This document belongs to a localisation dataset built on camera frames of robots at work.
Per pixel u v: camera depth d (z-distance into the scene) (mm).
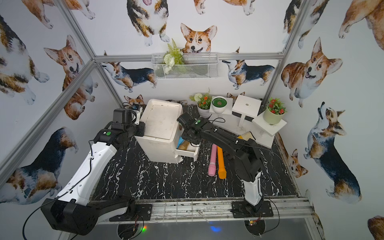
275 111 834
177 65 840
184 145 854
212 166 861
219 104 906
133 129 640
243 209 675
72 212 370
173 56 816
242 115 970
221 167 855
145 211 741
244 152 479
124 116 571
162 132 770
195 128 597
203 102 1014
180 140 865
